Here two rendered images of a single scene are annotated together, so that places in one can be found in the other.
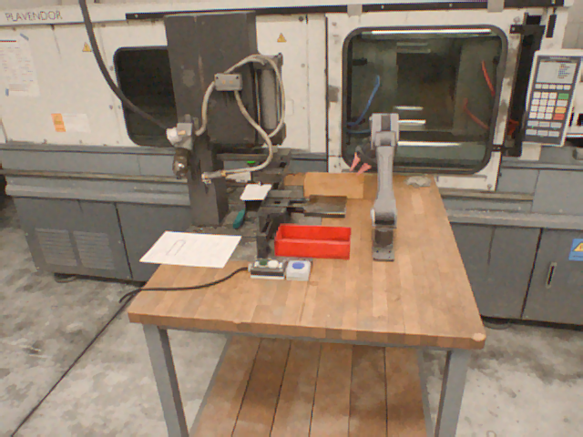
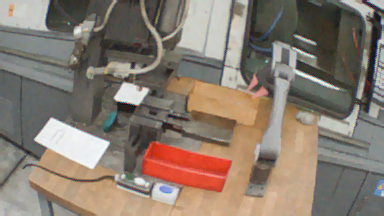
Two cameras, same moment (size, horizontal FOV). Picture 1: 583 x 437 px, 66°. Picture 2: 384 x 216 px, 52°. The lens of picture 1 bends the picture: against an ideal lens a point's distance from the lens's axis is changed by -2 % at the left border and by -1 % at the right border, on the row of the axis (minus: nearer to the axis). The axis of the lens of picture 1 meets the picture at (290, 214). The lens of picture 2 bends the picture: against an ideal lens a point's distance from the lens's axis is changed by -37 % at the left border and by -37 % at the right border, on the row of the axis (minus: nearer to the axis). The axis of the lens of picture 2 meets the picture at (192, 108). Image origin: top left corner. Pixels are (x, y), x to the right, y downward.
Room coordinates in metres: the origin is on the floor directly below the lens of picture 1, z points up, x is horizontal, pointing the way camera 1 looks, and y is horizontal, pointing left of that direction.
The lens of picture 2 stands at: (-0.14, 0.03, 1.85)
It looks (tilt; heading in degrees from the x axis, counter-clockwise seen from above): 26 degrees down; 357
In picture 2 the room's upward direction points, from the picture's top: 11 degrees clockwise
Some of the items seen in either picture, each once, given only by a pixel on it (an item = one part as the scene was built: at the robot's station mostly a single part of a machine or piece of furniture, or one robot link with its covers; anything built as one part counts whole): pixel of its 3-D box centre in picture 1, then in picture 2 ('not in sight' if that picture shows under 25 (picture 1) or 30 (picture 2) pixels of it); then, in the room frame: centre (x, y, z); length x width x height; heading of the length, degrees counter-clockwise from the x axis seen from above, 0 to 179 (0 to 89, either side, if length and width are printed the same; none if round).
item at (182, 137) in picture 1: (184, 144); (82, 39); (1.51, 0.35, 1.25); 0.19 x 0.07 x 0.19; 170
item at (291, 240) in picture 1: (313, 241); (186, 168); (1.35, -0.08, 0.93); 0.25 x 0.12 x 0.06; 80
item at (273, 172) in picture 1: (251, 140); (142, 40); (1.58, 0.12, 1.22); 0.26 x 0.18 x 0.30; 80
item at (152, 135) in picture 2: (276, 211); (149, 124); (1.58, 0.05, 0.94); 0.20 x 0.10 x 0.07; 170
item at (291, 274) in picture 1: (298, 273); (164, 196); (1.20, -0.02, 0.90); 0.07 x 0.07 x 0.06; 80
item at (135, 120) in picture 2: (275, 201); (151, 112); (1.58, 0.05, 0.98); 0.20 x 0.10 x 0.01; 170
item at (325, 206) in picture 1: (326, 206); (210, 128); (1.67, -0.15, 0.91); 0.17 x 0.16 x 0.02; 170
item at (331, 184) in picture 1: (333, 186); (224, 104); (1.83, -0.20, 0.93); 0.25 x 0.13 x 0.08; 80
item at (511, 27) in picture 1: (422, 108); (315, 49); (1.99, -0.60, 1.21); 0.86 x 0.10 x 0.79; 76
